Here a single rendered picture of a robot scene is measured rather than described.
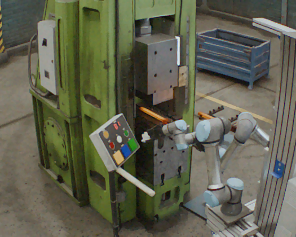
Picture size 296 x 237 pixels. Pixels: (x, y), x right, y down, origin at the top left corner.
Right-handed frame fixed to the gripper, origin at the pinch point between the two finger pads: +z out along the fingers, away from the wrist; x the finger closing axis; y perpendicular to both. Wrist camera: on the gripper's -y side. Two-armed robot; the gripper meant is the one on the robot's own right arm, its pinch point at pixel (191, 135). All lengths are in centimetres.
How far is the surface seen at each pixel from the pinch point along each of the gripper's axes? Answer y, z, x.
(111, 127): -17, 19, -59
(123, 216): 91, 45, -35
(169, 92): -22.7, 30.6, 4.4
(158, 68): -45, 31, -8
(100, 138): -16, 12, -72
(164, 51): -58, 31, -2
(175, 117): 2.0, 32.7, 13.0
